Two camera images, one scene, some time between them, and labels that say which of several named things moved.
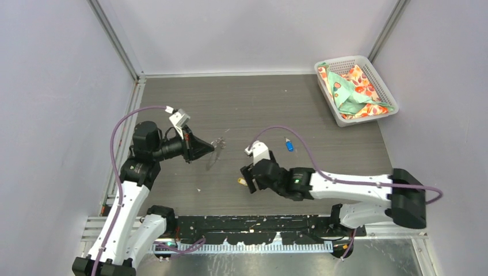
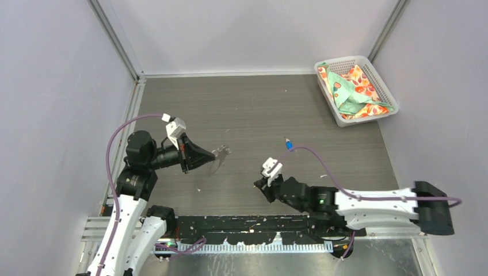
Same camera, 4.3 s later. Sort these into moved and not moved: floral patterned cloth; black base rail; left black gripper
Moved: left black gripper
Not moved: black base rail; floral patterned cloth
